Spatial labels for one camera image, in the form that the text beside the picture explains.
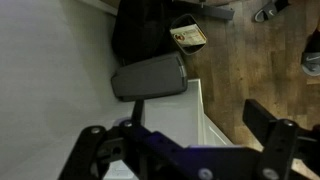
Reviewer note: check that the black bag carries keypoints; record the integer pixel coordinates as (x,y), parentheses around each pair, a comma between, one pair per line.
(141,29)

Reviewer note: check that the small bin with paper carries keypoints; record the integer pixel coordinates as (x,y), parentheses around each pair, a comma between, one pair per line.
(187,34)

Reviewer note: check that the grey nike slide sandal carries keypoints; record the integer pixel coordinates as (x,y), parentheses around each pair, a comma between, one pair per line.
(310,60)

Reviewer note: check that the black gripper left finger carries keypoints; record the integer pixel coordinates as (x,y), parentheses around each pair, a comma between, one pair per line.
(82,163)

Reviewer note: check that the dark grey trash bin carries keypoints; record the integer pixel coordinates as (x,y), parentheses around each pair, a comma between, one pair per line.
(152,78)

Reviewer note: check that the grey metal bar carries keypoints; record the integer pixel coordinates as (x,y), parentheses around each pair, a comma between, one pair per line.
(201,9)

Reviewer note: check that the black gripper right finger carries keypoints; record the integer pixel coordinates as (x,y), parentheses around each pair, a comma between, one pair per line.
(278,138)

